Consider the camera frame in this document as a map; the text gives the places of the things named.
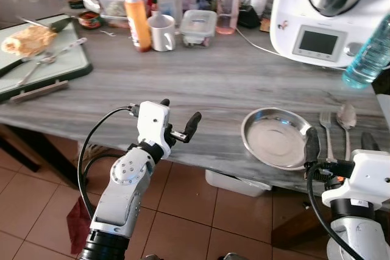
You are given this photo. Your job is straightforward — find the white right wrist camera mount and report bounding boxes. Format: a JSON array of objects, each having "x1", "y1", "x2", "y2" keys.
[{"x1": 321, "y1": 149, "x2": 390, "y2": 208}]

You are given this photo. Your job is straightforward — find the kitchen knife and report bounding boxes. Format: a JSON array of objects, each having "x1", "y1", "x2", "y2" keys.
[{"x1": 16, "y1": 16, "x2": 74, "y2": 33}]

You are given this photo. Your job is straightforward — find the clear blue water bottle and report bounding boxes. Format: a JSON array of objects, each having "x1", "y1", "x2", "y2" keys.
[{"x1": 342, "y1": 13, "x2": 390, "y2": 90}]

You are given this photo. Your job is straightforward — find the long steel serving spoon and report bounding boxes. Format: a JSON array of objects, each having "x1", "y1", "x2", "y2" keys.
[{"x1": 18, "y1": 37, "x2": 88, "y2": 85}]

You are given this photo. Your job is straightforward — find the orange sauce squeeze bottle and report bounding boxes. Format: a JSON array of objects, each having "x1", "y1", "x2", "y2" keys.
[{"x1": 124, "y1": 0, "x2": 154, "y2": 53}]

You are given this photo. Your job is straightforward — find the small red sauce bowl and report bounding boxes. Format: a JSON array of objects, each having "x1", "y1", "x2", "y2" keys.
[{"x1": 77, "y1": 10, "x2": 104, "y2": 30}]

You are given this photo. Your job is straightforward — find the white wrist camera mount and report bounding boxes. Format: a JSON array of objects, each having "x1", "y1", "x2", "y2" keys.
[
  {"x1": 135, "y1": 100, "x2": 173, "y2": 159},
  {"x1": 321, "y1": 149, "x2": 390, "y2": 208}
]

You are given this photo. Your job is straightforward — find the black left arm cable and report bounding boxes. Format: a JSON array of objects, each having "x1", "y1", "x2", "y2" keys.
[{"x1": 77, "y1": 106, "x2": 138, "y2": 219}]

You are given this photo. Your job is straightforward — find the steel fork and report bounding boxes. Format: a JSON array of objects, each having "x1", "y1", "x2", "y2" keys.
[{"x1": 319, "y1": 111, "x2": 335, "y2": 163}]

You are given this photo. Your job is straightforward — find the short wooden strip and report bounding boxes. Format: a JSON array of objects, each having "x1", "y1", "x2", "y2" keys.
[{"x1": 10, "y1": 80, "x2": 69, "y2": 104}]

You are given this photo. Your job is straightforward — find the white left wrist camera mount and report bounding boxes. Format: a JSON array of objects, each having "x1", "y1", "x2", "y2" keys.
[{"x1": 135, "y1": 100, "x2": 173, "y2": 159}]

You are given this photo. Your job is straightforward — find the white kitchen cooking machine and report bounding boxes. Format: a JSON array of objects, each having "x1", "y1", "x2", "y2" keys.
[{"x1": 269, "y1": 0, "x2": 390, "y2": 69}]

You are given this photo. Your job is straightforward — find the pale green cutting board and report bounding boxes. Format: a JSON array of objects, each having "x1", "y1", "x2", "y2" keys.
[{"x1": 0, "y1": 13, "x2": 94, "y2": 103}]

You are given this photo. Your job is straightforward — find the white appliance power cable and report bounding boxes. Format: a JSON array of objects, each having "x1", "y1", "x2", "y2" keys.
[{"x1": 234, "y1": 25, "x2": 288, "y2": 60}]

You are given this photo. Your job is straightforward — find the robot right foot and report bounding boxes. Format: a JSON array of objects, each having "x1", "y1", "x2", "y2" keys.
[{"x1": 222, "y1": 251, "x2": 248, "y2": 260}]

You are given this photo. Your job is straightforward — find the white ceramic mug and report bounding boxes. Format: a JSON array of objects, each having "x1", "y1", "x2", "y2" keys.
[{"x1": 147, "y1": 11, "x2": 178, "y2": 52}]

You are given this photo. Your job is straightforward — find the round steel bowl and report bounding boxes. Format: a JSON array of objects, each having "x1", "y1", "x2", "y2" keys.
[{"x1": 241, "y1": 107, "x2": 315, "y2": 171}]

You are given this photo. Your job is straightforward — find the small lidded plastic container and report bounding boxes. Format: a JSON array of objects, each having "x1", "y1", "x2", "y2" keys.
[{"x1": 179, "y1": 9, "x2": 218, "y2": 49}]

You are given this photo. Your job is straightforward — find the white plastic box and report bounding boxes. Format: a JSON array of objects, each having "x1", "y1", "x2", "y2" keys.
[{"x1": 205, "y1": 169, "x2": 272, "y2": 198}]

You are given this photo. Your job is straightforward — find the yellow cooked food piece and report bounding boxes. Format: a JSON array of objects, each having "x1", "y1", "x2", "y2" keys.
[{"x1": 1, "y1": 25, "x2": 57, "y2": 57}]

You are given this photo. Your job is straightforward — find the pink clear tumbler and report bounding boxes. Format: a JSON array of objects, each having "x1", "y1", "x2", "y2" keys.
[{"x1": 214, "y1": 0, "x2": 242, "y2": 36}]

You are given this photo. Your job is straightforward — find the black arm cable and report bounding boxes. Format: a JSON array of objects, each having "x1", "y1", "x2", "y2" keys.
[
  {"x1": 305, "y1": 163, "x2": 349, "y2": 260},
  {"x1": 77, "y1": 106, "x2": 138, "y2": 219}
]

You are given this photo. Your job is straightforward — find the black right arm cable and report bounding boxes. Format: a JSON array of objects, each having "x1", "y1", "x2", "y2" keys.
[{"x1": 305, "y1": 163, "x2": 349, "y2": 260}]

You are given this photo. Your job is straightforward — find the red cloth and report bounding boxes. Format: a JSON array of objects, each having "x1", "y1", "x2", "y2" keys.
[{"x1": 66, "y1": 195, "x2": 93, "y2": 255}]

